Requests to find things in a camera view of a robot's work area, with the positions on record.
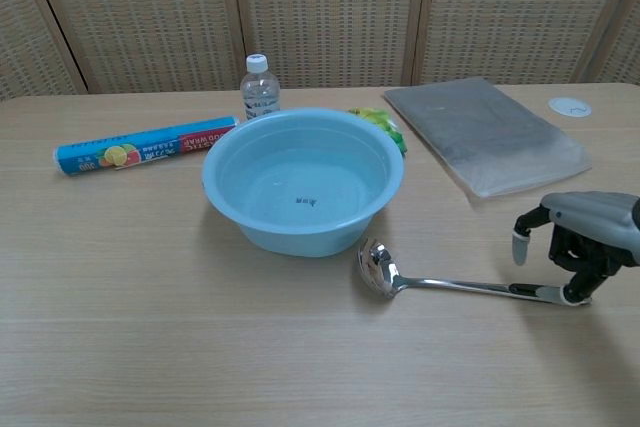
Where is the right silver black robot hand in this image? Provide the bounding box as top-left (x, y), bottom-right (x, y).
top-left (510, 190), bottom-right (640, 308)

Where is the stainless steel ladle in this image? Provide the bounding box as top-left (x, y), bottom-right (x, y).
top-left (356, 237), bottom-right (569, 305)

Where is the light blue plastic basin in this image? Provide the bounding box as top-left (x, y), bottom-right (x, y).
top-left (201, 106), bottom-right (406, 259)

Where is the clear water bottle white cap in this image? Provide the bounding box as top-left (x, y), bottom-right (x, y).
top-left (239, 53), bottom-right (282, 122)

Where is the grey cloth in plastic bag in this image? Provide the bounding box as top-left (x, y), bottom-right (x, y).
top-left (383, 76), bottom-right (594, 200)

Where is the yellow green snack packet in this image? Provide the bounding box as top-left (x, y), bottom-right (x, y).
top-left (348, 106), bottom-right (409, 155)

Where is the woven wicker folding screen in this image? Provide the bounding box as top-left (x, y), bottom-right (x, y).
top-left (0, 0), bottom-right (640, 102)

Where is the blue plastic wrap roll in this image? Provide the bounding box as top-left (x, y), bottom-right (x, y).
top-left (53, 115), bottom-right (239, 179)

